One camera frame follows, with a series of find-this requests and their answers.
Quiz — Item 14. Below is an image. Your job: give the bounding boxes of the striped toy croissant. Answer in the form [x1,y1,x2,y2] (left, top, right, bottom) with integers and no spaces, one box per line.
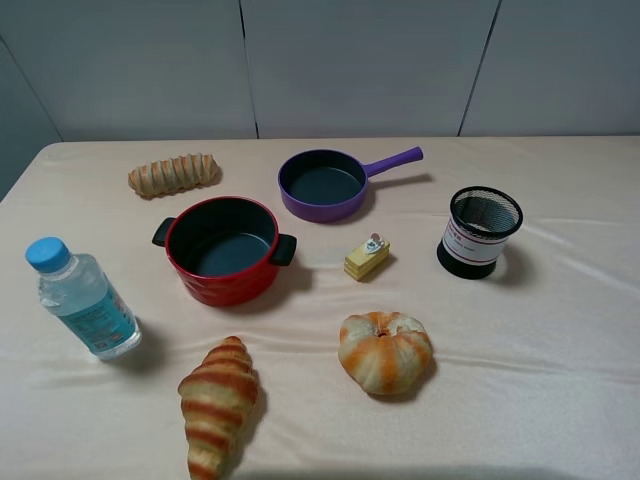
[177,336,259,479]

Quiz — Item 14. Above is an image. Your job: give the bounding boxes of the round striped bread bun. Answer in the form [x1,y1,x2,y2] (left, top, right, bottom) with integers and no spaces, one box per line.
[338,311,433,395]

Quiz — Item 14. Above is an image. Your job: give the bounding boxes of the black mesh pen cup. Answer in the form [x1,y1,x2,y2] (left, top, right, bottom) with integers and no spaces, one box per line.
[436,186,523,280]

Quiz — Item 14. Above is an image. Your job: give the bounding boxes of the purple frying pan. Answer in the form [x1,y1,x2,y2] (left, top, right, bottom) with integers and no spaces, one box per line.
[278,147,424,223]

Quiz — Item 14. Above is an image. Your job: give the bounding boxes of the yellow toy cake slice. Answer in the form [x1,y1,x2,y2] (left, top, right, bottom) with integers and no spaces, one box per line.
[344,233,390,281]

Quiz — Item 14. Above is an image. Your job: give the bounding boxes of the water bottle blue cap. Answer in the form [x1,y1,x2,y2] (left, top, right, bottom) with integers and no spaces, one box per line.
[25,237,142,361]

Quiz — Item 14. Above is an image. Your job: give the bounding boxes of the cream satin tablecloth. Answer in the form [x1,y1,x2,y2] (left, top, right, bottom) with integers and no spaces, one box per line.
[1,137,639,479]

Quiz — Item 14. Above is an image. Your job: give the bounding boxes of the red pot black handles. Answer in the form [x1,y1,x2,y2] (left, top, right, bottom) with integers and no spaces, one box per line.
[152,196,297,307]

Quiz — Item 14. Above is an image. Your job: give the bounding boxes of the striped long bread loaf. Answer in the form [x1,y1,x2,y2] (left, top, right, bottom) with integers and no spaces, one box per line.
[128,153,222,198]

